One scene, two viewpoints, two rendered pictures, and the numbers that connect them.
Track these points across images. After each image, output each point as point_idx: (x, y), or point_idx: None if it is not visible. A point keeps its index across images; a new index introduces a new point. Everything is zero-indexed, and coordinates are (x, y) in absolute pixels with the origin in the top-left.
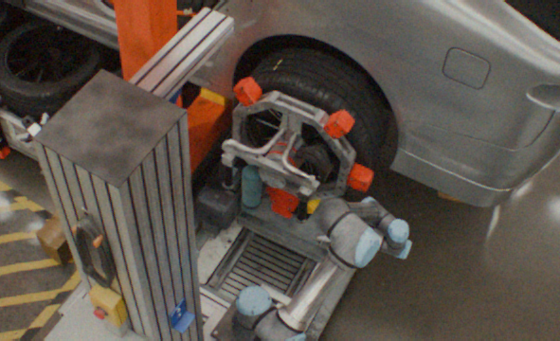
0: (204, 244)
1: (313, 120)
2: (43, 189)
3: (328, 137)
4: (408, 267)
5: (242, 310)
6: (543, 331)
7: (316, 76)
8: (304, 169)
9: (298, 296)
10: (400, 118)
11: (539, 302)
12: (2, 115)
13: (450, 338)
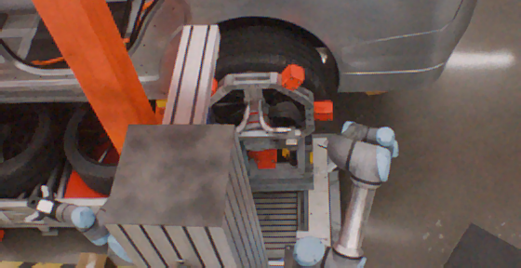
0: None
1: (271, 84)
2: (52, 247)
3: (287, 91)
4: None
5: (305, 263)
6: (509, 158)
7: (254, 47)
8: None
9: (345, 228)
10: (334, 49)
11: (493, 138)
12: None
13: (442, 199)
